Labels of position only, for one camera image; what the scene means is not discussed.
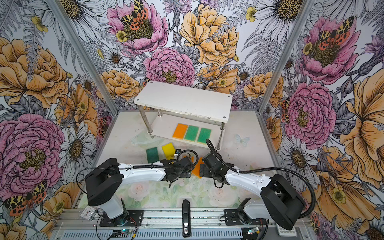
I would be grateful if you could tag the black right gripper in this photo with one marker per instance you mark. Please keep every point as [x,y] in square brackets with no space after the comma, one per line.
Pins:
[205,174]

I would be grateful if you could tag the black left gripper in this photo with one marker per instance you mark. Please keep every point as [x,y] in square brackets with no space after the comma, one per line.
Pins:
[187,174]

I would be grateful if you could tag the orange sponge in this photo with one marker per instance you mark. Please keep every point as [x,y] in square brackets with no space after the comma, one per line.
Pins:
[196,170]
[180,131]

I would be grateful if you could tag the light green sponge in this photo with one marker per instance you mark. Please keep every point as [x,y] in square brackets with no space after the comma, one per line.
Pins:
[191,133]
[204,135]

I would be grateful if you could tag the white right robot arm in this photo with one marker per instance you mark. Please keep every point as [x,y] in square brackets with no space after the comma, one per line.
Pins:
[281,202]

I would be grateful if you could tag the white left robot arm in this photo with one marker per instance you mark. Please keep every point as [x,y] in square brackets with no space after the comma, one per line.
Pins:
[103,181]

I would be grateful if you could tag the white two-tier metal shelf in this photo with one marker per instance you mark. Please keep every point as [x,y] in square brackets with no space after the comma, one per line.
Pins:
[164,106]

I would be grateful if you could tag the yellow sponge block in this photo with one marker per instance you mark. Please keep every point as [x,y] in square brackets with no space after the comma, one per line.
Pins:
[169,151]

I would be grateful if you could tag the dark green scouring sponge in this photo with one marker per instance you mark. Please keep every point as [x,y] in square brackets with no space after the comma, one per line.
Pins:
[152,155]

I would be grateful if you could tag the black stapler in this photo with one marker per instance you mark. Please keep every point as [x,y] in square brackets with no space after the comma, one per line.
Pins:
[186,217]

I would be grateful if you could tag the white desk calculator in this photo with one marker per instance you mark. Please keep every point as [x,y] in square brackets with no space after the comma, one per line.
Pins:
[286,233]

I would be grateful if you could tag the small white alarm clock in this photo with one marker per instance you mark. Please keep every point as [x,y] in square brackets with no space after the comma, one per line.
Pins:
[88,213]

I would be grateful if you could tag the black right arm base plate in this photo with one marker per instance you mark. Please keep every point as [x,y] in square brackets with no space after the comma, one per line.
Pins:
[232,218]

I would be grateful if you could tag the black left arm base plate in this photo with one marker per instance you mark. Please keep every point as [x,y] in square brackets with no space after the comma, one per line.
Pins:
[132,218]

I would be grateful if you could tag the aluminium front rail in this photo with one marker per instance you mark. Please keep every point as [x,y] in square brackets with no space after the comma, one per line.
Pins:
[167,224]

